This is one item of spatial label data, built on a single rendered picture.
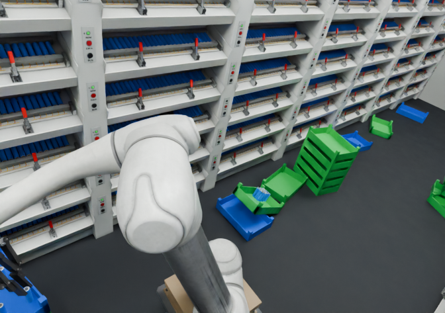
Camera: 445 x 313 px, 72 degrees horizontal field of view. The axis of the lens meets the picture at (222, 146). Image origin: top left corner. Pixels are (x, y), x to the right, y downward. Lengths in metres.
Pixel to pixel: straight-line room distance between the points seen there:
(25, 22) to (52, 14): 0.08
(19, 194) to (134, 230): 0.33
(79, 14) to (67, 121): 0.41
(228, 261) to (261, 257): 0.75
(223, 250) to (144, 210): 0.62
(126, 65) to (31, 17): 0.36
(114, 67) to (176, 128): 0.66
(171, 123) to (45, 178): 0.30
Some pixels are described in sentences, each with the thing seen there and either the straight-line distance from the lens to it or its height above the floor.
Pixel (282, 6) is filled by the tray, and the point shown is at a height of 1.14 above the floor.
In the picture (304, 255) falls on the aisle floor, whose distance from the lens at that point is 1.92.
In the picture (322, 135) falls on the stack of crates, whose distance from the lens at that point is 2.35.
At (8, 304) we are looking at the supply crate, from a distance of 1.33.
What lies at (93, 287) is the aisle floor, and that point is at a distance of 1.66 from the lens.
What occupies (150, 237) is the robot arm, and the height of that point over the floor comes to 1.01.
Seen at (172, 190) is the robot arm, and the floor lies 1.07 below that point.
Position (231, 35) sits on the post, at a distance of 1.53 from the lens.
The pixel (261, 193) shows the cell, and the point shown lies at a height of 0.10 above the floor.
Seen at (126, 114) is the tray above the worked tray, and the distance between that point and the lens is 1.37.
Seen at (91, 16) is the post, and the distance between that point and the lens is 1.17.
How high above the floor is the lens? 1.43
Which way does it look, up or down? 35 degrees down
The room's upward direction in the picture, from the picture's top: 12 degrees clockwise
